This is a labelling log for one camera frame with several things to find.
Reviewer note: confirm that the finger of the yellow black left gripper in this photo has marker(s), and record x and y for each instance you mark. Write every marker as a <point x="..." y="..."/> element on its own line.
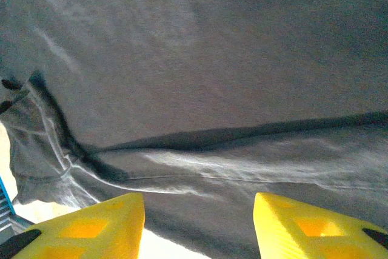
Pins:
<point x="10" y="84"/>
<point x="4" y="106"/>

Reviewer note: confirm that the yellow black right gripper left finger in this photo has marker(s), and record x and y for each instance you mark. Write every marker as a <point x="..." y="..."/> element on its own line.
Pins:
<point x="91" y="231"/>

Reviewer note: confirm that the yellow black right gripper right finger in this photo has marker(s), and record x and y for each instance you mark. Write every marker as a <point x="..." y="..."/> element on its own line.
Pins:
<point x="303" y="228"/>

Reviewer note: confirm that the dark grey t-shirt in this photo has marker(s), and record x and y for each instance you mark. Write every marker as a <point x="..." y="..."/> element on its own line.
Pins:
<point x="194" y="59"/>

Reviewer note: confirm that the blue table edge strip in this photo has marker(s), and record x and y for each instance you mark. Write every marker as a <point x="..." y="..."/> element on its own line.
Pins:
<point x="5" y="193"/>

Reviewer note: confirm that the aluminium side rail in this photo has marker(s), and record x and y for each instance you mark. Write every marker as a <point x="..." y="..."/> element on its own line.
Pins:
<point x="4" y="216"/>

